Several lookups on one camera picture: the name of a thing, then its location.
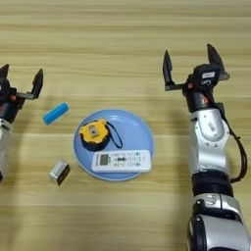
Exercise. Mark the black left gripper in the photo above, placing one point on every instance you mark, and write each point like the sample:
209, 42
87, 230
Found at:
11, 106

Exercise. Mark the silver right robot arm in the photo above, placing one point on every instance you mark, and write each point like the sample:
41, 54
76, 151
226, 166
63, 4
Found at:
209, 143

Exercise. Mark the white remote control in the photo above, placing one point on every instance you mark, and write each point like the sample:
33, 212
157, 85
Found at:
121, 160

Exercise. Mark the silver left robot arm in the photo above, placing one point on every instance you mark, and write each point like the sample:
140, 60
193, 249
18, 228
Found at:
4, 147

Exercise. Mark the yellow black tape measure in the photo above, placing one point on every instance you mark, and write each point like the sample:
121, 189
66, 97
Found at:
93, 134

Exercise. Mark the blue rectangular block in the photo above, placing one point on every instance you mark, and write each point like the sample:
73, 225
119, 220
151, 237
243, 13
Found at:
55, 113

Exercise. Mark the small silver metal box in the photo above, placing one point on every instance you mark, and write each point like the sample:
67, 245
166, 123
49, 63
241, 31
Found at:
59, 171

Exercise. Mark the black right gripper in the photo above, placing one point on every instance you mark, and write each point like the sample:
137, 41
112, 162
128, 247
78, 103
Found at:
199, 98

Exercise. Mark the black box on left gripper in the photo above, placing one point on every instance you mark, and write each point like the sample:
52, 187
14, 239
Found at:
4, 88

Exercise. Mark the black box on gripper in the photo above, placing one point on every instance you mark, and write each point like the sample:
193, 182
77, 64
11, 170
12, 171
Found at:
4, 88
206, 75

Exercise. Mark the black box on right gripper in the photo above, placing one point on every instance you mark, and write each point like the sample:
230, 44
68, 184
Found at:
206, 75

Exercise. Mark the light blue round plate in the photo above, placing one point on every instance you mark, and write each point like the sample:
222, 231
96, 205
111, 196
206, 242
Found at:
134, 130

